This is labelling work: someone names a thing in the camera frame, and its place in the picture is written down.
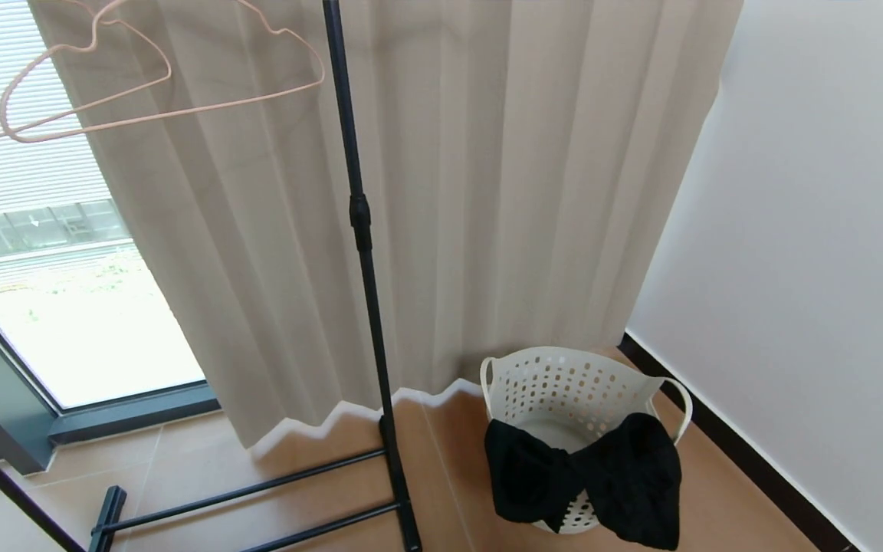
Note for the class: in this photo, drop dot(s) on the black shorts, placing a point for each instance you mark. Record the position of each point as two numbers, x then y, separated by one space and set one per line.
637 483

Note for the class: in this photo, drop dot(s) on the pink clothes hanger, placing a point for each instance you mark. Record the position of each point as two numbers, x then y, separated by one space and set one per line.
104 99
181 112

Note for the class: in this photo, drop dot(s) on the black clothes rack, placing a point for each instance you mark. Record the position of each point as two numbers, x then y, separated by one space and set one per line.
365 230

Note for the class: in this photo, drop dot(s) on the white laundry basket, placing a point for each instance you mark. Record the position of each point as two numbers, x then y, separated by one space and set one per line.
564 383

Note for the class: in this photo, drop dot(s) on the beige curtain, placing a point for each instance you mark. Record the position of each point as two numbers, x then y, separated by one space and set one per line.
449 192

